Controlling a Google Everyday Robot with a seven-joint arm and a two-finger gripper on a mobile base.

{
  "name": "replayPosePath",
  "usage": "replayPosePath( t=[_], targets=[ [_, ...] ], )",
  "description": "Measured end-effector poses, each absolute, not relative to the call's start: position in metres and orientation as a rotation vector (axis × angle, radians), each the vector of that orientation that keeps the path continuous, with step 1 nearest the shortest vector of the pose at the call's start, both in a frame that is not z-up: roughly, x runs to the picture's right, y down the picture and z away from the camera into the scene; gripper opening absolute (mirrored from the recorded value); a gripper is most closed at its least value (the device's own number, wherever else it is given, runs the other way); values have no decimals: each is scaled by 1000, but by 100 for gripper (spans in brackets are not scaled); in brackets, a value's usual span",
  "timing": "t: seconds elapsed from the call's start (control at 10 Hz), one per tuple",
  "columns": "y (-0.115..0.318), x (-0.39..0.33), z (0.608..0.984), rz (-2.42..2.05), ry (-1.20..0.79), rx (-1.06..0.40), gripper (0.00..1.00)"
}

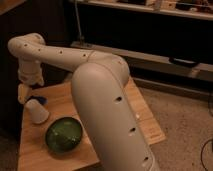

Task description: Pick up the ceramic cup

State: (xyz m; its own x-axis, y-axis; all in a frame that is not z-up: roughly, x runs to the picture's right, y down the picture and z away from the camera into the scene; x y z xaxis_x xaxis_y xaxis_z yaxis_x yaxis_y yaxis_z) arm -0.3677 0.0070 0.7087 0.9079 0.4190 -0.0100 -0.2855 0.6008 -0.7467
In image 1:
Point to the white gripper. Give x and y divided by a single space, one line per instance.
29 73

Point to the white ceramic cup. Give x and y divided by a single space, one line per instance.
38 113

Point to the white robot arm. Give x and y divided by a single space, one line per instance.
99 97

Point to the green glass bowl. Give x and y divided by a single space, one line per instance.
63 135

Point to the grey vertical pole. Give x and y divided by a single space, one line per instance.
81 37

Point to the upper wooden shelf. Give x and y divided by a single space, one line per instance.
142 8

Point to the long grey shelf rail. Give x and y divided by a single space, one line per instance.
137 55

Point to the black handle on rail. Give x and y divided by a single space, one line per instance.
182 63

